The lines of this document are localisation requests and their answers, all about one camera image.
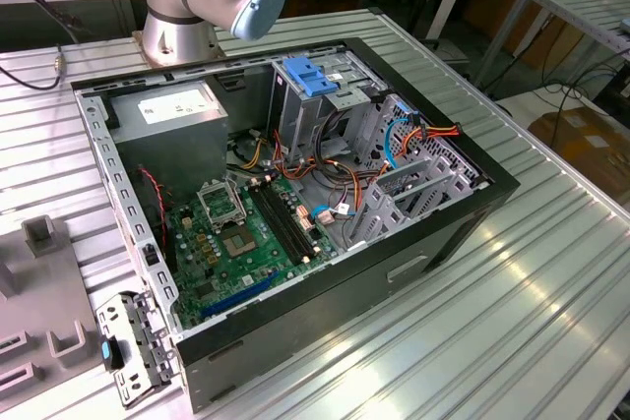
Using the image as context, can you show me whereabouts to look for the blue data wire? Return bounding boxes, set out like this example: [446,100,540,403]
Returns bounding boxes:
[382,114,419,171]

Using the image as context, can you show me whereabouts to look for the orange red power wire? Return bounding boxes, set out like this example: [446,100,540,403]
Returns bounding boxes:
[399,122,464,156]

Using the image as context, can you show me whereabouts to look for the silver disk bay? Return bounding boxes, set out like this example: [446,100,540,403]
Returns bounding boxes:
[344,153,482,252]

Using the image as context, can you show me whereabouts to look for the white orange connector block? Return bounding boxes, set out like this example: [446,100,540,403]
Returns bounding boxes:
[296,206,317,233]

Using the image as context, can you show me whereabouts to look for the black RAM slot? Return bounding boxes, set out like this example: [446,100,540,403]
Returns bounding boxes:
[258,181,319,260]
[247,184,307,267]

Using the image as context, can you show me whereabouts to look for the silver optical drive cage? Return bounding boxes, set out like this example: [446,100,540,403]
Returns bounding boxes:
[268,53,390,165]

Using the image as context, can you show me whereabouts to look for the CPU socket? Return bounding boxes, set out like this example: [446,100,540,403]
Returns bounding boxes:
[220,225,260,260]

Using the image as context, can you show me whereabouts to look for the blue plastic drive latch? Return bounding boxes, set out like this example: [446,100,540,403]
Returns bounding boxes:
[283,56,340,98]

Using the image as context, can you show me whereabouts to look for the metal socket cover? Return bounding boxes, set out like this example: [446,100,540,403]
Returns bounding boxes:
[195,181,247,233]

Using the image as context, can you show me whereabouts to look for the blue expansion slot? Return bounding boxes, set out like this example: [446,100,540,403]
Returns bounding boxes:
[200,270,281,318]

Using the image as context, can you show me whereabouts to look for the black PC case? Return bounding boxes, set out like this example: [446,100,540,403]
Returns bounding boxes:
[70,35,522,415]

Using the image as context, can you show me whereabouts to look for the grey power supply unit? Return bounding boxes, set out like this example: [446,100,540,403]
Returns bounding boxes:
[108,81,230,200]

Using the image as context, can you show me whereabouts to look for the green motherboard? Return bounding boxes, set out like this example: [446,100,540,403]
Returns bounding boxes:
[164,176,341,330]

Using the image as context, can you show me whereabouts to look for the black case fan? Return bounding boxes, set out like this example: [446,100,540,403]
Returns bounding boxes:
[132,163,178,273]

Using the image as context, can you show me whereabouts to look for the black latch with blue tab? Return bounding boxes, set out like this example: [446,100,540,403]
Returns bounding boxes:
[99,334,124,371]

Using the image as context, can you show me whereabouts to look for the flat cardboard box with label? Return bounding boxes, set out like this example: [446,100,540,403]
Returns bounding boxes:
[529,104,630,195]

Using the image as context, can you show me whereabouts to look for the grey parts rack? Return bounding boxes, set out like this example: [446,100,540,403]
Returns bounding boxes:
[0,214,102,394]

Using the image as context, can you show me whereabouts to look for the metal slat side table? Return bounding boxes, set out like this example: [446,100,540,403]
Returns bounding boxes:
[472,0,630,91]

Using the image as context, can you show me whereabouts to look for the orange black wire bundle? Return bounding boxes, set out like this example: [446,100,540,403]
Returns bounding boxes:
[272,129,390,214]

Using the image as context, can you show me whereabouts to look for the thin blue wire white plug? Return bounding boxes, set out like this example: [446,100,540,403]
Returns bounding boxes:
[311,202,348,225]

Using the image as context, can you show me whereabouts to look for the yellow black wire bundle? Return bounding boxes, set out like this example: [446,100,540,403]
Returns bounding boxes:
[239,138,265,171]

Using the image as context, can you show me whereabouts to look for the red black fan wire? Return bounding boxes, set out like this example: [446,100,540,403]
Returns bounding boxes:
[137,167,171,249]

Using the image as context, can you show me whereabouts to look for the hinged metal slot bracket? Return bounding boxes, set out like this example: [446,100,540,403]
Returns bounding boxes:
[94,290,177,409]

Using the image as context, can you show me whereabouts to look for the black cable with silver connector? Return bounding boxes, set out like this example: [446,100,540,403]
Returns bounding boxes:
[0,43,68,91]

